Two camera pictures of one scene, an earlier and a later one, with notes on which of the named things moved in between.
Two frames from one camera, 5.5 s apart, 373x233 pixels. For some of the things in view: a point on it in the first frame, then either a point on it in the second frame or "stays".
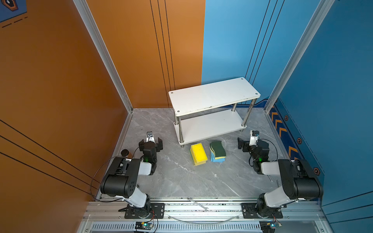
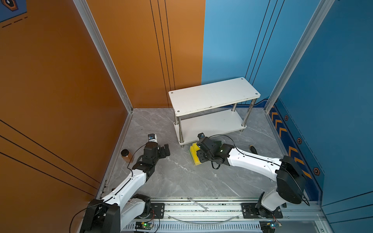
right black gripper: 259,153 -> 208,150
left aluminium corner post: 112,64 stays
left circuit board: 144,225 stays
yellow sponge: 198,153 stays
